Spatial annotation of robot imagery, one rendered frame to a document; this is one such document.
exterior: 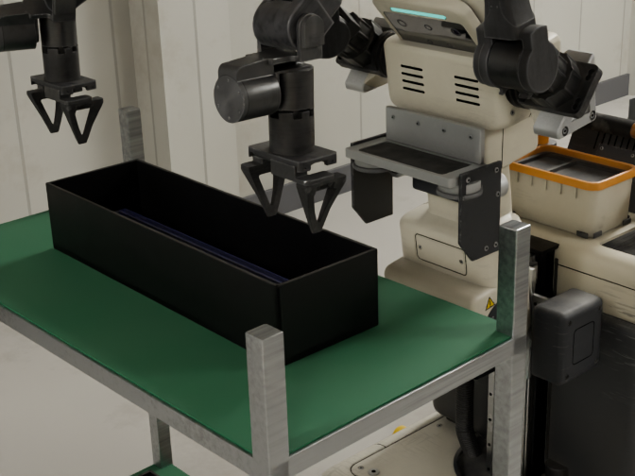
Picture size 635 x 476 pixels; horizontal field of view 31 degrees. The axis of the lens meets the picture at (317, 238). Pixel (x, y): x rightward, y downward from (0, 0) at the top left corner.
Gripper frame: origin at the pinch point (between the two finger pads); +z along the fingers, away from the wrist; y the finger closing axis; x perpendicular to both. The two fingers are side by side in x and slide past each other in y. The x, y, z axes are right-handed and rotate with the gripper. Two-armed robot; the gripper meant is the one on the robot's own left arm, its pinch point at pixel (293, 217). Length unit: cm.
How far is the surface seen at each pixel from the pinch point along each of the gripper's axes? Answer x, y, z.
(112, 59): 118, -235, 31
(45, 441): 34, -146, 110
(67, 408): 47, -158, 110
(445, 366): 7.1, 20.3, 16.2
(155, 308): -8.8, -20.2, 16.6
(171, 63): 130, -218, 32
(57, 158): 92, -234, 61
